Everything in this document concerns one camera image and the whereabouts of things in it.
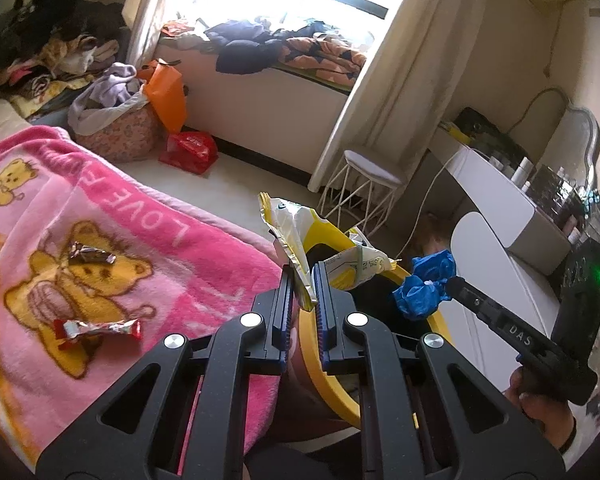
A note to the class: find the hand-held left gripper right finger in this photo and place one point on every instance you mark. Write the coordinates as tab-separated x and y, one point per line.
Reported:
320	312

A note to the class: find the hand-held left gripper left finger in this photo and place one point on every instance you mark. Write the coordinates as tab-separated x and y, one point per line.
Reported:
287	312

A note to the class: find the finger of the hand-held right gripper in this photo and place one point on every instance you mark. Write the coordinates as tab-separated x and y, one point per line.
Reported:
472	300

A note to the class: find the blue plastic bag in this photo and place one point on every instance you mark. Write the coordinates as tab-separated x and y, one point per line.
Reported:
420	295

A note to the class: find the yellow trash bin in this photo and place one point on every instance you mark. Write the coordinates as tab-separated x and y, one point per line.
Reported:
325	234

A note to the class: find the yellow white snack bag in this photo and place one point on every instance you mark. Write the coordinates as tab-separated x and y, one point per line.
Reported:
290	220

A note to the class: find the person's right hand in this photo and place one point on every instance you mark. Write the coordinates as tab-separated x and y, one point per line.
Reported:
545	415

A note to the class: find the white dressing table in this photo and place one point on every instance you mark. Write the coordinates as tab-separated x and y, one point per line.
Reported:
495	190

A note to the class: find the black cosmetics organizer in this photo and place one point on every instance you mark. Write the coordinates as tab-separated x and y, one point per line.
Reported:
555	192

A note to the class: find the white bottle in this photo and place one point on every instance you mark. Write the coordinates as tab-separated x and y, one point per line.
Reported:
521	172

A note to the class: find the pink bear printed blanket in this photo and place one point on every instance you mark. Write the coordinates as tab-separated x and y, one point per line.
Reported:
155	220

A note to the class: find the dark bag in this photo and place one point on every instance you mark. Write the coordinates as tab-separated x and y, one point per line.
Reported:
487	132

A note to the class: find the red silver wrapper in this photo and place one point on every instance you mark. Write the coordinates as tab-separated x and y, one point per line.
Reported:
100	330

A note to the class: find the red shopping bag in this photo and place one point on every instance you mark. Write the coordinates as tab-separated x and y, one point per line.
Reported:
190	150

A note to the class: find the silver framed mirror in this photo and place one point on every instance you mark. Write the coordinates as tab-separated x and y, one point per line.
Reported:
587	140

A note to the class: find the brown foil wrapper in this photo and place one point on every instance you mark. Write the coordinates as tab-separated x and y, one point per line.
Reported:
92	254

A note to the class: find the floral laundry basket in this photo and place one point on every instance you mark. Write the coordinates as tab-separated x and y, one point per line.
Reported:
125	135

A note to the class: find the wide cream curtain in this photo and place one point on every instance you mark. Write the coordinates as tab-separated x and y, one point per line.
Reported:
410	60

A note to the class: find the orange paper bag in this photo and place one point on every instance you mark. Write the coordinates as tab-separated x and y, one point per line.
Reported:
166	95

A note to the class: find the orange patterned blanket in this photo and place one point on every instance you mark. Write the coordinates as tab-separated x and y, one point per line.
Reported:
325	57

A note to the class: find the lilac clothes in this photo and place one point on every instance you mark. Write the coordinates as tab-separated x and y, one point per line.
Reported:
105	85

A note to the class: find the red white packet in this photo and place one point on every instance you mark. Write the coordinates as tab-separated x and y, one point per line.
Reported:
177	30

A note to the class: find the narrow cream curtain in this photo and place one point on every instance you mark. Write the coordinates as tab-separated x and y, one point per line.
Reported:
147	10

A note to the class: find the pile of mixed clothes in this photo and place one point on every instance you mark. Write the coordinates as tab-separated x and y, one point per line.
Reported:
55	35

